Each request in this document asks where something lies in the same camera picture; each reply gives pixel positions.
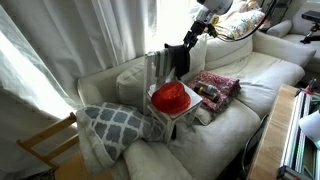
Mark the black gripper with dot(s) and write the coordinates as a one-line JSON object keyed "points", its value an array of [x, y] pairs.
{"points": [[190, 38]]}

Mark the red sparkly hat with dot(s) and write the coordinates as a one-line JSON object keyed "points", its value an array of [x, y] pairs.
{"points": [[171, 98]]}

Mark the black felt hat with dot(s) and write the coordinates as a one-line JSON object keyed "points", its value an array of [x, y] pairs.
{"points": [[181, 59]]}

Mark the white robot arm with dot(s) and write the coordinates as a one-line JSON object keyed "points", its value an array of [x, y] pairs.
{"points": [[202, 21]]}

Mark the small white wooden chair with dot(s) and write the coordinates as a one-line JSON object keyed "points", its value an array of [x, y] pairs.
{"points": [[152, 84]]}

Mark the floral cushion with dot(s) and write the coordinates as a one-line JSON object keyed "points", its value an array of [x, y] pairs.
{"points": [[236, 24]]}

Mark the striped grey towel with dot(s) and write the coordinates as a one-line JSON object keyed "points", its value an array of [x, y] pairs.
{"points": [[163, 62]]}

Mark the clear plastic water bottle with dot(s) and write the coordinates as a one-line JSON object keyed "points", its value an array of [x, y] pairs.
{"points": [[207, 88]]}

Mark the black yellow flashlight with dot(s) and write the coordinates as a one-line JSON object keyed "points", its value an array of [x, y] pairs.
{"points": [[213, 97]]}

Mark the cream sofa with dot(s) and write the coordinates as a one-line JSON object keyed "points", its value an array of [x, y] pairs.
{"points": [[202, 150]]}

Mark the grey white patterned pillow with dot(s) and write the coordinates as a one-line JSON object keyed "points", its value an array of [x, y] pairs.
{"points": [[107, 129]]}

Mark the white curtain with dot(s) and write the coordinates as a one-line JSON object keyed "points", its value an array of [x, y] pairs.
{"points": [[76, 38]]}

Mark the wooden folding frame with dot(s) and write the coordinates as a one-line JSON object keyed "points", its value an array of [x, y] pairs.
{"points": [[30, 144]]}

